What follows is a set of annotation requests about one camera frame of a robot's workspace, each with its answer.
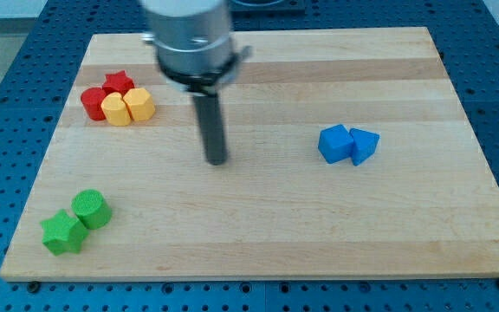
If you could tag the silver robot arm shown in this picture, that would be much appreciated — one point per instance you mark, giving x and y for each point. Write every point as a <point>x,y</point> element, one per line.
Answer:
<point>194,47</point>

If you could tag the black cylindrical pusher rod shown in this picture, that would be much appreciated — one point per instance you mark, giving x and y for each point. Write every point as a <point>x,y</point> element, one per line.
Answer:
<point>211,127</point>

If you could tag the blue cube block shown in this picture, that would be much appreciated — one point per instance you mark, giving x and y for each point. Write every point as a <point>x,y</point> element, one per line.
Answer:
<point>335,143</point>

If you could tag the wooden board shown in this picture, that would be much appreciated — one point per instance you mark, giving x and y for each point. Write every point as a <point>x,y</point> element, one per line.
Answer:
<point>424,205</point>

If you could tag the blue triangular block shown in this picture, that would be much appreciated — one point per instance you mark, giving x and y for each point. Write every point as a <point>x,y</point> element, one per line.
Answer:
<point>364,145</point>

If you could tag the yellow hexagonal block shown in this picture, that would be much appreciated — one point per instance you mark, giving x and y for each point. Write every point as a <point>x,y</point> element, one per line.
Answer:
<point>140,104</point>

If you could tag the yellow rounded block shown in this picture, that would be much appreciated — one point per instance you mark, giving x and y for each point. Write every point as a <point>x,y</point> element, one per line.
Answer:
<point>115,110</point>

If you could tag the red star block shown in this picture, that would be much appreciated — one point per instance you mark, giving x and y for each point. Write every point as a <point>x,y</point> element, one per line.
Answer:
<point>118,82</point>

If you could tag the red cylinder block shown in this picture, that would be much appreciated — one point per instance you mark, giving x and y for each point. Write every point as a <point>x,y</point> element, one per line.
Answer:
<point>91,100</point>

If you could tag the green cylinder block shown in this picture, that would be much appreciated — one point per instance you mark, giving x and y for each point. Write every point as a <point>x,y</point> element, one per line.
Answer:
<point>91,208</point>

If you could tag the green star block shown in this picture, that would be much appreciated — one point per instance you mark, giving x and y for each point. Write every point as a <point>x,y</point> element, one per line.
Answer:
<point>63,233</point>

